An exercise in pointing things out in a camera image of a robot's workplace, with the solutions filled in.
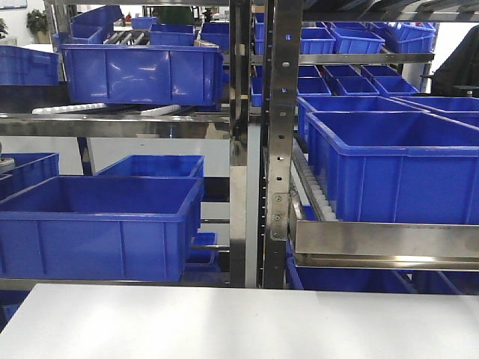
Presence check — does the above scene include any white roller track right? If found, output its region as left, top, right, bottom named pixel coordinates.
left=292, top=139, right=338, bottom=221

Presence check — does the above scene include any blue bin behind right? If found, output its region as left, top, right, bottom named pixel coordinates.
left=297, top=96, right=422, bottom=142

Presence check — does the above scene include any blue bin behind lower left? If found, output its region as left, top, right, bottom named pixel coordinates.
left=97, top=155, right=204, bottom=177

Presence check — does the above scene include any large blue bin lower left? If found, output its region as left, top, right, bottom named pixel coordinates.
left=1, top=176, right=204, bottom=281

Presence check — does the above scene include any large blue bin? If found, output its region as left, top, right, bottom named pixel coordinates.
left=307, top=111, right=478, bottom=224
left=1, top=176, right=204, bottom=281

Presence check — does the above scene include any large blue bin right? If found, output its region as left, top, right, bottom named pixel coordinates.
left=307, top=111, right=478, bottom=224

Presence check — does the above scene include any blue bin upper left shelf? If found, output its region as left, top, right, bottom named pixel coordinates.
left=62, top=44, right=223, bottom=107

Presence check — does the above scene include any blue bin far left lower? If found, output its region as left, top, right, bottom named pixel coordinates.
left=1, top=153, right=59, bottom=200

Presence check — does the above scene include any steel shelf beam left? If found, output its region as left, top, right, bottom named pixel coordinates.
left=1, top=113, right=230, bottom=140

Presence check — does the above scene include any blue crate far left upper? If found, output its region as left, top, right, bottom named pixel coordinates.
left=1, top=45, right=59, bottom=85

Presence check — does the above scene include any steel shelf front rail right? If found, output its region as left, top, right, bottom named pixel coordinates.
left=293, top=221, right=478, bottom=271

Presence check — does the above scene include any steel rack upright post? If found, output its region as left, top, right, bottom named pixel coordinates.
left=263, top=0, right=304, bottom=289

